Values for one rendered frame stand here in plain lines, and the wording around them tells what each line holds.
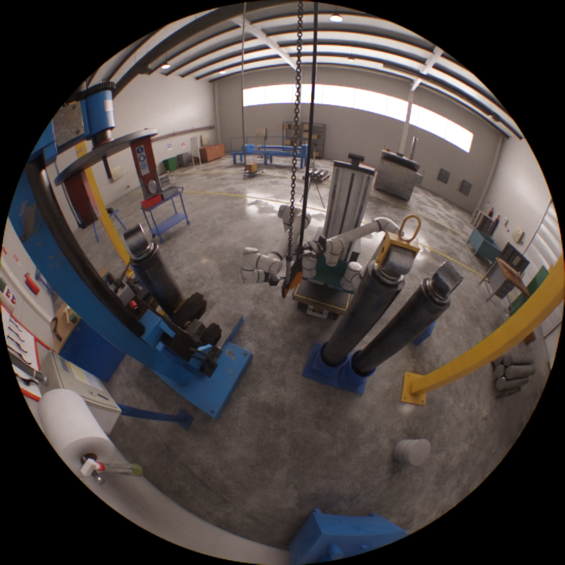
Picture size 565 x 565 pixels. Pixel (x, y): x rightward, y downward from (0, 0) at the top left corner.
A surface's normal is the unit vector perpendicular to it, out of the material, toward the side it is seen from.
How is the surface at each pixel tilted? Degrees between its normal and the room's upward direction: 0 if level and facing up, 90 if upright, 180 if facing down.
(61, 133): 90
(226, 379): 0
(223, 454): 0
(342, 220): 90
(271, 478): 0
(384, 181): 90
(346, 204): 90
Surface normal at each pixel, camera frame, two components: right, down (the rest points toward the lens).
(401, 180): -0.48, 0.65
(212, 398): 0.02, -0.66
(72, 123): 0.92, 0.31
